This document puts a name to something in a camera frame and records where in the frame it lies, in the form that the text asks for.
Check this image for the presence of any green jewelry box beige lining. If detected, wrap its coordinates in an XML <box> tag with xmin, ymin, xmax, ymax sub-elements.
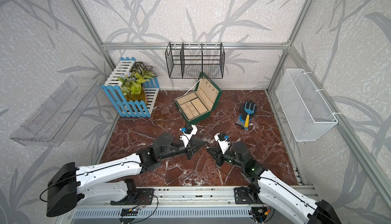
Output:
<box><xmin>174</xmin><ymin>72</ymin><xmax>223</xmax><ymax>124</ymax></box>

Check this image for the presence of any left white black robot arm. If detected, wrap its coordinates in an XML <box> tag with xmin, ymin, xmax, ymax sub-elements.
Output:
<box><xmin>46</xmin><ymin>133</ymin><xmax>207</xmax><ymax>217</ymax></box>

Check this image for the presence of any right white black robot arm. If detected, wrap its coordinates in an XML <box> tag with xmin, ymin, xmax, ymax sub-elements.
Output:
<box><xmin>207</xmin><ymin>142</ymin><xmax>341</xmax><ymax>224</ymax></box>

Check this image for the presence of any grey black garden glove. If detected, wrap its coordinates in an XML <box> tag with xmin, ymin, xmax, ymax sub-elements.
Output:
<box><xmin>235</xmin><ymin>100</ymin><xmax>257</xmax><ymax>129</ymax></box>

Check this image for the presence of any blue yellow garden fork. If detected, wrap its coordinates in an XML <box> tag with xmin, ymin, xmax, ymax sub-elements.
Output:
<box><xmin>244</xmin><ymin>101</ymin><xmax>256</xmax><ymax>130</ymax></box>

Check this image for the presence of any blue white picket fence planter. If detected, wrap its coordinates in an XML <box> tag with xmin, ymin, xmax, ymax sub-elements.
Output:
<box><xmin>101</xmin><ymin>57</ymin><xmax>160</xmax><ymax>118</ymax></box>

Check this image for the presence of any artificial green plant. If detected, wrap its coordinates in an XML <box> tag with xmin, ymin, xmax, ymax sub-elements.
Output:
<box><xmin>117</xmin><ymin>62</ymin><xmax>157</xmax><ymax>104</ymax></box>

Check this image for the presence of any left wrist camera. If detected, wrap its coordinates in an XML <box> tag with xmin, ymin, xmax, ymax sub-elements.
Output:
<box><xmin>180</xmin><ymin>124</ymin><xmax>198</xmax><ymax>148</ymax></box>

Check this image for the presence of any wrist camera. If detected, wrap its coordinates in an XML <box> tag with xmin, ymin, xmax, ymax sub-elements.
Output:
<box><xmin>214</xmin><ymin>132</ymin><xmax>231</xmax><ymax>154</ymax></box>
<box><xmin>180</xmin><ymin>124</ymin><xmax>198</xmax><ymax>148</ymax></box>

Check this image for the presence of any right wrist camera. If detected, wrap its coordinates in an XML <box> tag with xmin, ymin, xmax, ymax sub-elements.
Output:
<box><xmin>214</xmin><ymin>132</ymin><xmax>231</xmax><ymax>154</ymax></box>

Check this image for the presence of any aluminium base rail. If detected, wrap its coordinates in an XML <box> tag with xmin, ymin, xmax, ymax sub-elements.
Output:
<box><xmin>62</xmin><ymin>186</ymin><xmax>320</xmax><ymax>209</ymax></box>

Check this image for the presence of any white mesh wall basket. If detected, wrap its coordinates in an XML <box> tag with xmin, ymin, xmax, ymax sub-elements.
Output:
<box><xmin>276</xmin><ymin>69</ymin><xmax>338</xmax><ymax>142</ymax></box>

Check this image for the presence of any black wire wall basket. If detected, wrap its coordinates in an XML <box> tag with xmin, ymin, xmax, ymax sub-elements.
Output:
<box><xmin>165</xmin><ymin>43</ymin><xmax>226</xmax><ymax>79</ymax></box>

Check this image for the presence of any clear acrylic wall shelf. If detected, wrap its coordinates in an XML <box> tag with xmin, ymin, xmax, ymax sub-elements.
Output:
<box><xmin>10</xmin><ymin>76</ymin><xmax>100</xmax><ymax>147</ymax></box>

